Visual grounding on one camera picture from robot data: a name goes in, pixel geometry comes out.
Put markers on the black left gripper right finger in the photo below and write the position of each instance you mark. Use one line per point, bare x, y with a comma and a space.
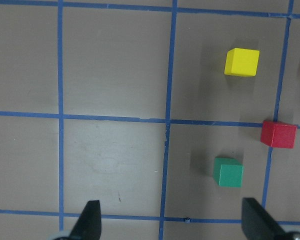
257, 223

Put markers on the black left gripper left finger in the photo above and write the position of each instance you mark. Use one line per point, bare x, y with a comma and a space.
89, 224

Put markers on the red wooden block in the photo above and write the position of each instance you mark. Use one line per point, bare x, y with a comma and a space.
276, 134

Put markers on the green wooden block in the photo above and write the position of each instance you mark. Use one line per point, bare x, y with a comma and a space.
228, 172

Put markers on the yellow wooden block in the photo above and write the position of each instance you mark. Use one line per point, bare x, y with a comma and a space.
241, 62

